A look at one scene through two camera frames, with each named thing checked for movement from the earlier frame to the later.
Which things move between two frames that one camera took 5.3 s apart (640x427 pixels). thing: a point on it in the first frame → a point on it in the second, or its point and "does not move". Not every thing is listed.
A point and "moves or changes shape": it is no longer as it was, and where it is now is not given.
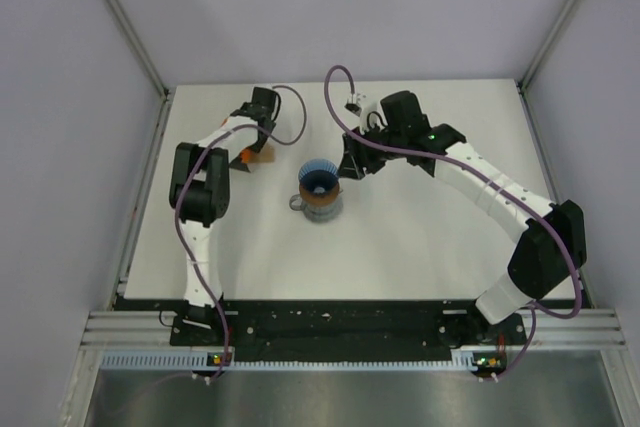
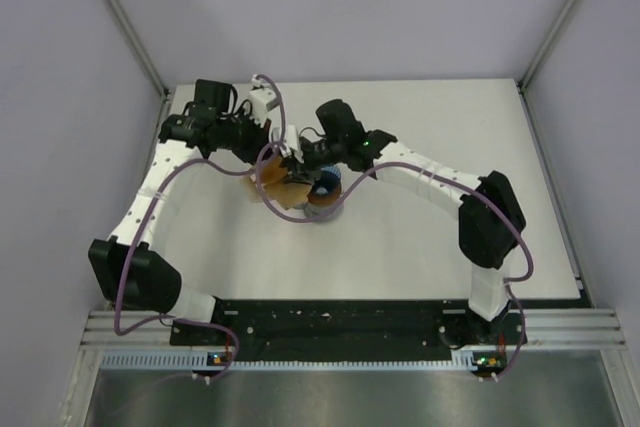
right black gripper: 355,159 → 300,171
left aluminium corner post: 123,20 does not move
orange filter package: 245,153 moves or changes shape
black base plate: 344,330 does not move
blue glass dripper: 318,177 does not move
